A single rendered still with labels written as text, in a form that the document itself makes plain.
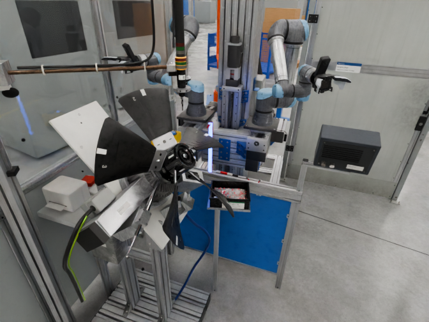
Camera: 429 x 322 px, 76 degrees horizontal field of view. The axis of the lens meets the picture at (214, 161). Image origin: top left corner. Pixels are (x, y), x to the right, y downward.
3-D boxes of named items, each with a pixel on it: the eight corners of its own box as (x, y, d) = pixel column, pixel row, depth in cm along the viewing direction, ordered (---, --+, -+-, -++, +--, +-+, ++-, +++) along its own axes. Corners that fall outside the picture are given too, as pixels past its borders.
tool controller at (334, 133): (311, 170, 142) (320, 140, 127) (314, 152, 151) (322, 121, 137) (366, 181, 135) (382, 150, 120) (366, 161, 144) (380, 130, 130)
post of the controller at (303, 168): (295, 191, 154) (302, 160, 144) (296, 188, 156) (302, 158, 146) (301, 191, 153) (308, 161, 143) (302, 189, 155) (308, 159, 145)
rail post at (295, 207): (274, 287, 197) (292, 202, 157) (275, 283, 200) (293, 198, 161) (280, 289, 196) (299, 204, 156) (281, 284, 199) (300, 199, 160)
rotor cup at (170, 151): (168, 189, 115) (189, 177, 108) (145, 162, 112) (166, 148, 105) (182, 172, 126) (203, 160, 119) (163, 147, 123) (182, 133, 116)
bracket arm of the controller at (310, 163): (301, 165, 145) (302, 160, 144) (301, 163, 148) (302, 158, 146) (349, 174, 139) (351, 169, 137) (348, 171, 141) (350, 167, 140)
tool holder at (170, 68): (169, 93, 105) (167, 66, 100) (166, 88, 111) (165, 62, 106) (192, 92, 107) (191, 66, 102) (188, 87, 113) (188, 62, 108)
